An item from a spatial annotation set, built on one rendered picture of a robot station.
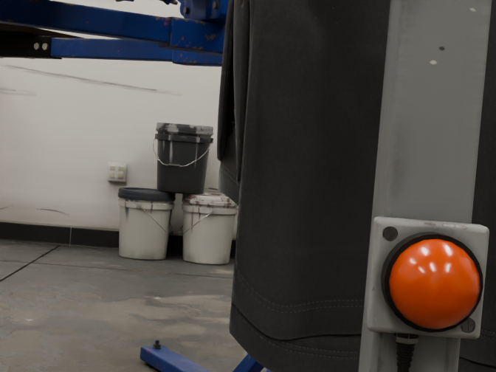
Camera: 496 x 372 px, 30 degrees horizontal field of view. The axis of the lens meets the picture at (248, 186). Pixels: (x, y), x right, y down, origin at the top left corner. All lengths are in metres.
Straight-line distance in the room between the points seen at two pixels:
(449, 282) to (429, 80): 0.09
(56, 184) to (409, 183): 5.06
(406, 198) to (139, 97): 4.97
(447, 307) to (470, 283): 0.01
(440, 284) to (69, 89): 5.09
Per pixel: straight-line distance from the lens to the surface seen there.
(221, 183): 0.79
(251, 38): 0.70
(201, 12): 1.87
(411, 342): 0.42
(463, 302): 0.39
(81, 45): 2.44
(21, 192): 5.49
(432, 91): 0.42
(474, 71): 0.42
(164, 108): 5.35
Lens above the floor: 0.71
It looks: 3 degrees down
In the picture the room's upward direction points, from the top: 5 degrees clockwise
